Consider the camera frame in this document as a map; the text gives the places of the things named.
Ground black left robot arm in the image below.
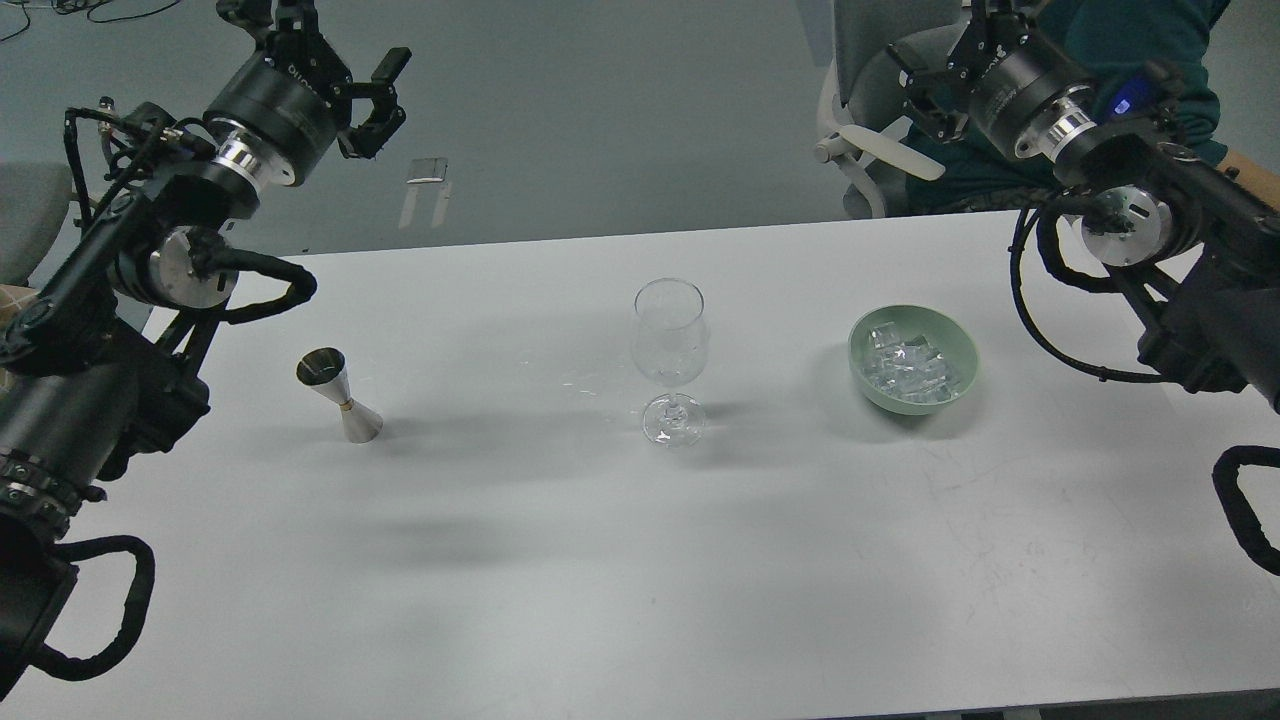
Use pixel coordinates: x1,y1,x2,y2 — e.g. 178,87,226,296
1,1,412,693

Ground metal floor plate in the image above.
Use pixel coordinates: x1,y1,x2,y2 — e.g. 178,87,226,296
404,156,449,186

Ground green bowl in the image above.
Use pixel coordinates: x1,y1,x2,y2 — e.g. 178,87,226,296
847,304,980,416

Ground clear wine glass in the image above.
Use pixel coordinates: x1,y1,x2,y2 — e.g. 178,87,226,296
631,277,709,448

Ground steel double jigger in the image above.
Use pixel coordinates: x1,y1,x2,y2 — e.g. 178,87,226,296
294,347,384,445

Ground black floor cables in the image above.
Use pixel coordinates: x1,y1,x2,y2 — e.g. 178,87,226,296
0,0,183,44

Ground grey office chair right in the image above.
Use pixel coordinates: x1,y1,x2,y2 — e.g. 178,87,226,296
814,1,969,220

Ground clear ice cubes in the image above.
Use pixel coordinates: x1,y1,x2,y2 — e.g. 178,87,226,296
861,322,964,405

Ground person in teal shirt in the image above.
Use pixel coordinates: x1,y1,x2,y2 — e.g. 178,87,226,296
905,1,1277,215

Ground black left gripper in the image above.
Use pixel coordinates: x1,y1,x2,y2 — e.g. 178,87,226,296
204,0,412,186

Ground beige checkered cloth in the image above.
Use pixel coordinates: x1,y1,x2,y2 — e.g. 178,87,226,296
0,284,38,329

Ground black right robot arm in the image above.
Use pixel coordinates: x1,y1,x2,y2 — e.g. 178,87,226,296
886,1,1277,409

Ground grey chair left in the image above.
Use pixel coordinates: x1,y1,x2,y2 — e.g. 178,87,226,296
1,161,73,286

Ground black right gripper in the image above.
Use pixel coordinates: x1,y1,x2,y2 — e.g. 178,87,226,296
886,1,1096,161

